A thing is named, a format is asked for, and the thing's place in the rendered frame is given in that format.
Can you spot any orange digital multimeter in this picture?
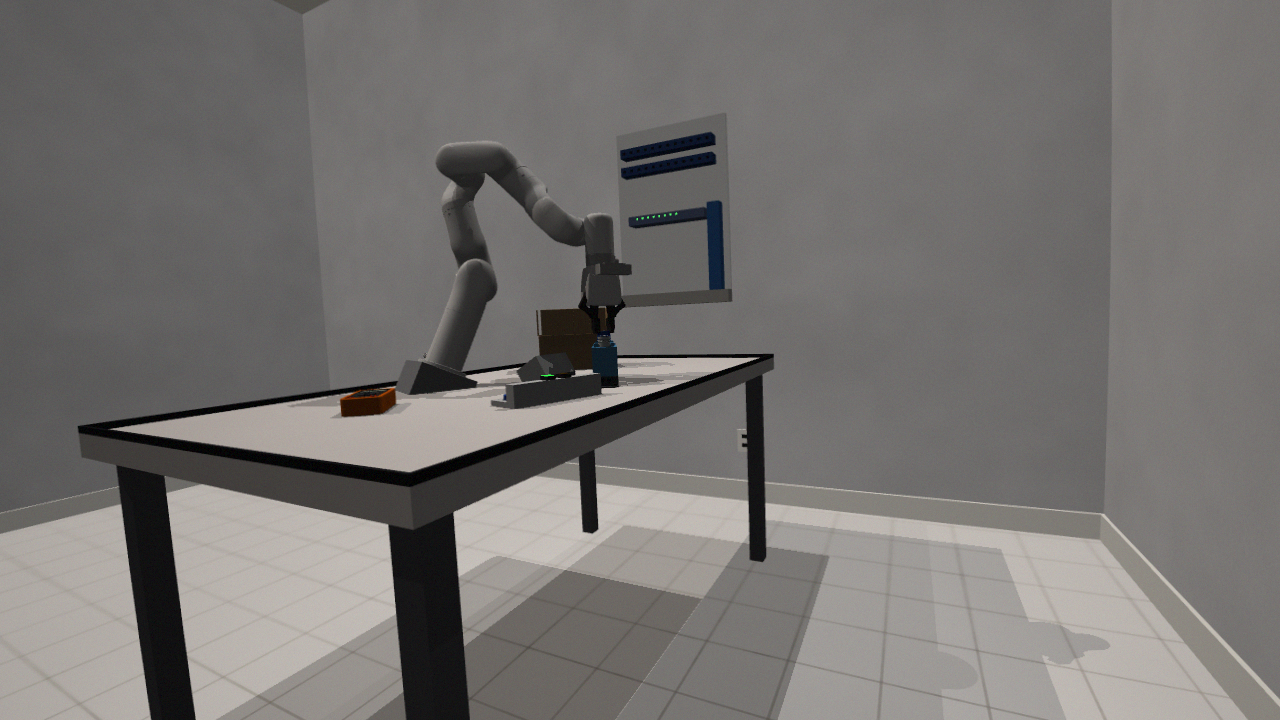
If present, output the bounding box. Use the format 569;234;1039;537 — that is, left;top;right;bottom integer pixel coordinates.
340;388;396;416

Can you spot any black table edge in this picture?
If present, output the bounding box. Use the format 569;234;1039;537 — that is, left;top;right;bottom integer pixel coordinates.
78;354;774;487

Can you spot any dark grey button housing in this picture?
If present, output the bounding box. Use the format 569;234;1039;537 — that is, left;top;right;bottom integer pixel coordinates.
517;352;575;382

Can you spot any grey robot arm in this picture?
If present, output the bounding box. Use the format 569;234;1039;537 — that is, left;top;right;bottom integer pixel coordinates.
419;141;632;377

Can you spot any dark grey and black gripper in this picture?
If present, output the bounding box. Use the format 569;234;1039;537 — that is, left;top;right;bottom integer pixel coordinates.
579;265;626;334

